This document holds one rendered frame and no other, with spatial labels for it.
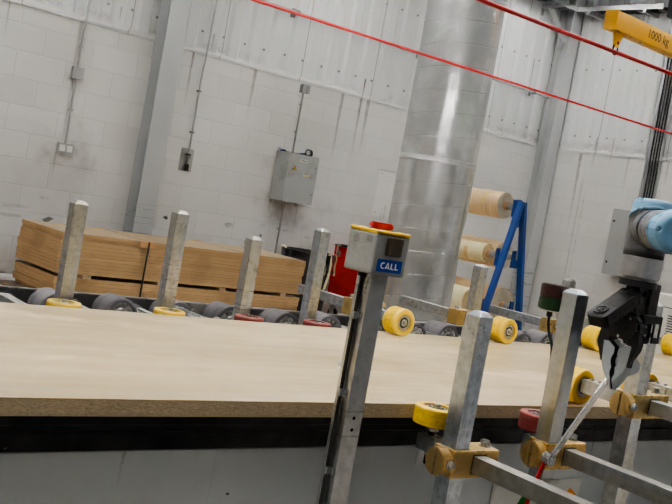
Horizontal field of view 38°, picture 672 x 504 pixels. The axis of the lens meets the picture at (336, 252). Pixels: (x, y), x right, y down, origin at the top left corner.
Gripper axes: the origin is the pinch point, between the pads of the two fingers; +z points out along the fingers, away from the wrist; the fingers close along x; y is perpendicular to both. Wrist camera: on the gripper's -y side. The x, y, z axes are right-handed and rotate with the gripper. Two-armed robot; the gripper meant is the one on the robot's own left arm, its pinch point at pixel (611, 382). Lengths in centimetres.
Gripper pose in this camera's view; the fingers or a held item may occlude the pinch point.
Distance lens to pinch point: 193.1
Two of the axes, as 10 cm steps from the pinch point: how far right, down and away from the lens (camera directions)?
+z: -1.8, 9.8, 0.5
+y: 7.8, 1.1, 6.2
